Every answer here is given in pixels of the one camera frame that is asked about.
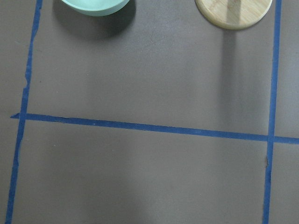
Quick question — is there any green bowl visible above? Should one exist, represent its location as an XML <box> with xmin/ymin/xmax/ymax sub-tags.
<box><xmin>62</xmin><ymin>0</ymin><xmax>129</xmax><ymax>16</ymax></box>

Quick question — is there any wooden mug tree stand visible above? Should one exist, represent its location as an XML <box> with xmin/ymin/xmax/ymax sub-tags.
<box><xmin>195</xmin><ymin>0</ymin><xmax>272</xmax><ymax>30</ymax></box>

